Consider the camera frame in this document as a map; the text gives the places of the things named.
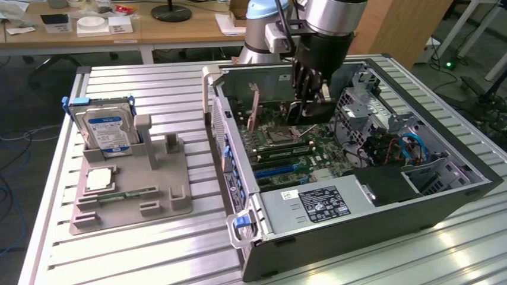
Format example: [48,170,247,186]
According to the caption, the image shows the black labelled RAM stick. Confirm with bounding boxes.
[256,145,312,160]

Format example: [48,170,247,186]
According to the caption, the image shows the black stand base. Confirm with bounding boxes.
[459,59,507,134]

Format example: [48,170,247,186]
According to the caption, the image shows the grey power supply unit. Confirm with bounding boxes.
[259,175,375,235]

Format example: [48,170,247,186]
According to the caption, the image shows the black graphics card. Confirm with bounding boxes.
[246,82,339,132]

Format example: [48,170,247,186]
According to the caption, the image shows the silver CPU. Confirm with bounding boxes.
[86,169,115,192]

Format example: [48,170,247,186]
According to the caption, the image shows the stack of white papers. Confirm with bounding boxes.
[215,13,247,36]

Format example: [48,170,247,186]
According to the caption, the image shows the small white box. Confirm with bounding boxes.
[107,16,134,35]

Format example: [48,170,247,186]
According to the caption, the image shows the black round lamp base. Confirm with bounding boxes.
[151,0,194,23]

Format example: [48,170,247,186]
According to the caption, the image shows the blue expansion slot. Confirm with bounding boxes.
[252,166,302,179]

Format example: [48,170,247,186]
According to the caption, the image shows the white box with black top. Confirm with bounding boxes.
[40,14,75,34]

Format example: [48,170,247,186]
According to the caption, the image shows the grey parts rack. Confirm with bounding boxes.
[70,114,194,237]

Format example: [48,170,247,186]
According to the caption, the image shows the black open PC case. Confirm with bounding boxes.
[202,58,505,283]

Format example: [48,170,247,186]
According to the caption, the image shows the black wire connector cluster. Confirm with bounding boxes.
[360,134,397,167]

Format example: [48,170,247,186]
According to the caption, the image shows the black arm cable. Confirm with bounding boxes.
[275,0,302,69]

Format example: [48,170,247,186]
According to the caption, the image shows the wooden desk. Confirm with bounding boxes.
[0,0,358,65]

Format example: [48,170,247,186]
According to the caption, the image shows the black office chair base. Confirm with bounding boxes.
[23,52,120,88]

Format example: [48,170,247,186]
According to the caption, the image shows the green motherboard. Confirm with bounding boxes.
[230,99,356,193]

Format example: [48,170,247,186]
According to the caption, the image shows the silver chipset heatsink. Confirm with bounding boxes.
[314,168,338,181]

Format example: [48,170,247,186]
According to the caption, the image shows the green RAM stick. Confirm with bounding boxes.
[96,189,143,202]

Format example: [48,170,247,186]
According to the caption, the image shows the green lit power switch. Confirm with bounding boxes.
[438,58,461,72]

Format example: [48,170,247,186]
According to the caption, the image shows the CPU socket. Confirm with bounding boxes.
[264,124,300,146]

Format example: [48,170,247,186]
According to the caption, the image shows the hard disk in blue caddy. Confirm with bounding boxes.
[59,93,138,158]

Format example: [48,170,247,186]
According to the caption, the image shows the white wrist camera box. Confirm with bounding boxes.
[264,23,294,55]

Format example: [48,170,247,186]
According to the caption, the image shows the blue wire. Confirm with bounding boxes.
[398,132,431,163]

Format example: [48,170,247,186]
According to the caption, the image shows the brown cardboard box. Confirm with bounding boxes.
[230,0,248,21]

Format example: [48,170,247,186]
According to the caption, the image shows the black plastic shroud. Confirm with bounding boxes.
[354,164,423,207]

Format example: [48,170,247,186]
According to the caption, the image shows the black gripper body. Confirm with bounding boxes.
[295,31,356,80]

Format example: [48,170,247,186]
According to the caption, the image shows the white box with round dish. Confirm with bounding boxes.
[76,16,111,38]

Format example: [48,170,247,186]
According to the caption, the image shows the silver disk bay cage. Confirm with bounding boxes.
[335,65,415,149]

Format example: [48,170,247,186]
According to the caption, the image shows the white desk frame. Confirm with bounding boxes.
[434,0,507,83]

